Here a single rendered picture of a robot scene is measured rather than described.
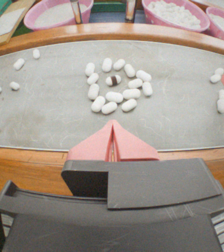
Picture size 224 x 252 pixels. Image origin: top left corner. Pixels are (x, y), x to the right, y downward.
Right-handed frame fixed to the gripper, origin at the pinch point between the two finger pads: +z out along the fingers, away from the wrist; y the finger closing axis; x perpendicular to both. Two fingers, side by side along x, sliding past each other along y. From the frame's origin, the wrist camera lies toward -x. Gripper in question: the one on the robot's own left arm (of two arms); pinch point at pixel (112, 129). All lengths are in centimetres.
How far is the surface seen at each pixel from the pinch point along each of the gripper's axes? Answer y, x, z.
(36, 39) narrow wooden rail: 22.5, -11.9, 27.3
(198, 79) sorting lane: -22.8, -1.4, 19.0
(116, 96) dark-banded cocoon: -0.8, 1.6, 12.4
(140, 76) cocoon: -6.2, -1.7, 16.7
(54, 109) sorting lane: 13.0, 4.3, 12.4
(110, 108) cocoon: 0.4, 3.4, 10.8
